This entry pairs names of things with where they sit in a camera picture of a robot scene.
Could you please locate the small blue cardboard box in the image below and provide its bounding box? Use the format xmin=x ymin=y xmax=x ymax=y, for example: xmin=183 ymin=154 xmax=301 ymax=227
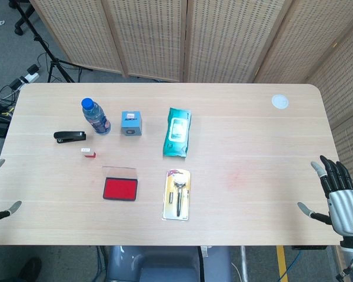
xmin=120 ymin=110 xmax=143 ymax=137

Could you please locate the black office chair base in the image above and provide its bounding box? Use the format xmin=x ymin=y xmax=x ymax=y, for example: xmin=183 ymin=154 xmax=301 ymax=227
xmin=14 ymin=0 xmax=36 ymax=36

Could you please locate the blue cable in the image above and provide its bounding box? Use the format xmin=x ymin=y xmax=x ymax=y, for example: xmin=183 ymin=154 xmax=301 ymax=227
xmin=292 ymin=249 xmax=308 ymax=282

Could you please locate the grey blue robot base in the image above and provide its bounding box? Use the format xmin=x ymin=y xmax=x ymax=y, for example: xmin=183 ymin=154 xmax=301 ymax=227
xmin=105 ymin=245 xmax=233 ymax=282

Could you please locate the red ink pad clear lid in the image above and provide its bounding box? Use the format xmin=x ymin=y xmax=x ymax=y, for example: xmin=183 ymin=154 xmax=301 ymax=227
xmin=102 ymin=166 xmax=138 ymax=202

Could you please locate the green wet wipes pack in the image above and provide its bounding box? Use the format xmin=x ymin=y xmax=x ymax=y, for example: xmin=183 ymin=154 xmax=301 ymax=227
xmin=162 ymin=107 xmax=192 ymax=159

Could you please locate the white power strip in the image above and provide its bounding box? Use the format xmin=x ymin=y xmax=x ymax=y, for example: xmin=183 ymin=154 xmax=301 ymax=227
xmin=8 ymin=65 xmax=41 ymax=90

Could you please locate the razor in blister pack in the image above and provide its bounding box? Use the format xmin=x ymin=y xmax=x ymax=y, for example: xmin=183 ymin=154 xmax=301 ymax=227
xmin=161 ymin=169 xmax=191 ymax=221

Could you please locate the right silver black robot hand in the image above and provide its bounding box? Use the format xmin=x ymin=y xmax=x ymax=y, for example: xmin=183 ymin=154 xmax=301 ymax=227
xmin=297 ymin=155 xmax=353 ymax=237

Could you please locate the black stapler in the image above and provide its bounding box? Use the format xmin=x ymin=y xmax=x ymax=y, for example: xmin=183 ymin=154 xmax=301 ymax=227
xmin=53 ymin=130 xmax=87 ymax=145

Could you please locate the white round disc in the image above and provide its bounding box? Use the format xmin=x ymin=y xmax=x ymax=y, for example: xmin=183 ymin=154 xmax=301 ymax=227
xmin=271 ymin=93 xmax=291 ymax=111

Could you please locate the metal table leg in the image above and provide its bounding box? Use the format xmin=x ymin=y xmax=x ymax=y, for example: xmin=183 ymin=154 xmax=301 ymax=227
xmin=240 ymin=246 xmax=249 ymax=282

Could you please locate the wooden rattan screen panel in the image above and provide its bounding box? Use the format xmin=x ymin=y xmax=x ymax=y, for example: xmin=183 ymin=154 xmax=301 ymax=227
xmin=101 ymin=0 xmax=189 ymax=83
xmin=29 ymin=0 xmax=127 ymax=79
xmin=304 ymin=20 xmax=353 ymax=189
xmin=184 ymin=0 xmax=294 ymax=85
xmin=252 ymin=0 xmax=353 ymax=85

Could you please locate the water bottle blue cap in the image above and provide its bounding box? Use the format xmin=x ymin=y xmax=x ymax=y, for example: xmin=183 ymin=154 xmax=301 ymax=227
xmin=81 ymin=98 xmax=112 ymax=135

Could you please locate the small red white stamp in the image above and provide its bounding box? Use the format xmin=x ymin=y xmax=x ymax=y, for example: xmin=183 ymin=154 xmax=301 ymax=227
xmin=79 ymin=147 xmax=98 ymax=160

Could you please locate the black tripod stand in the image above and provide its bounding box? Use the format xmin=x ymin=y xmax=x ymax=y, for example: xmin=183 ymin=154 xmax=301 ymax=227
xmin=8 ymin=0 xmax=85 ymax=83

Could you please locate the black shoe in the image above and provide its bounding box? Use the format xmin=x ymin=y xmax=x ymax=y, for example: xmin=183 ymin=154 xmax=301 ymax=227
xmin=17 ymin=257 xmax=42 ymax=282

